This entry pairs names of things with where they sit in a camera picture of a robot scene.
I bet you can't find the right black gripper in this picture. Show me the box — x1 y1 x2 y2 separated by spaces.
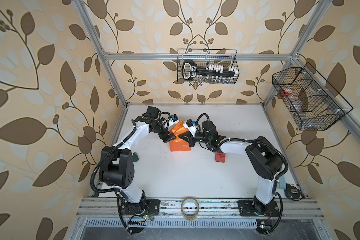
178 130 210 148

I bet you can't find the yellow orange wrapping paper sheet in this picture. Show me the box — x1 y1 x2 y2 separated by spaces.
168 119 192 153

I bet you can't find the red tape dispenser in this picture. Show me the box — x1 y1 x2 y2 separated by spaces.
215 153 226 163

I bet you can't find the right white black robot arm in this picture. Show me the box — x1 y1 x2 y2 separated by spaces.
179 113 289 235

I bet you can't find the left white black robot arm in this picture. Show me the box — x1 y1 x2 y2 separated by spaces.
90 106 180 235

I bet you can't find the green utility knife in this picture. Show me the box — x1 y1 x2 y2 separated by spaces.
133 153 140 163

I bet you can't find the clear tape roll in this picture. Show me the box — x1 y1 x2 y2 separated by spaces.
181 198 200 221

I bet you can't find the red capped clear jar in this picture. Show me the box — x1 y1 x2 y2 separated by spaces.
281 88 294 97

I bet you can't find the black yellow tape measure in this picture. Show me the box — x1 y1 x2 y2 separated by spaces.
285 184 302 201

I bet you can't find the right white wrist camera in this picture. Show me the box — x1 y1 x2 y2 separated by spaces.
183 119 199 137

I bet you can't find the black socket set rail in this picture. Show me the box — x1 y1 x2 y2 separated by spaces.
180 61 240 80

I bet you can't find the back black wire basket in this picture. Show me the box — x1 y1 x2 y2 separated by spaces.
177 48 240 85

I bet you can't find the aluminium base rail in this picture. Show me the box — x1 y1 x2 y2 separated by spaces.
76 197 325 220

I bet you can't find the side black wire basket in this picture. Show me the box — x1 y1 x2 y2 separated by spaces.
272 63 354 131

